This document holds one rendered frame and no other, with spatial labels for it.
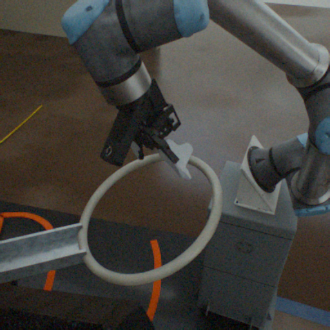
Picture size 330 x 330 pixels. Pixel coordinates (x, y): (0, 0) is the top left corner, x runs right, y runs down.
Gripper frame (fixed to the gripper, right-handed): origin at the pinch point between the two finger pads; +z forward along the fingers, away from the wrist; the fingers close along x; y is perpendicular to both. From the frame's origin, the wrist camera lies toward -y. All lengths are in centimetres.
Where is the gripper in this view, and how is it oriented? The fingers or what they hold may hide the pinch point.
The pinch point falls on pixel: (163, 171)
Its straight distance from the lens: 76.4
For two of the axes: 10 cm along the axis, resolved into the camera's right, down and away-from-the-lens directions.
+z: 3.7, 6.6, 6.6
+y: 6.2, -7.0, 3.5
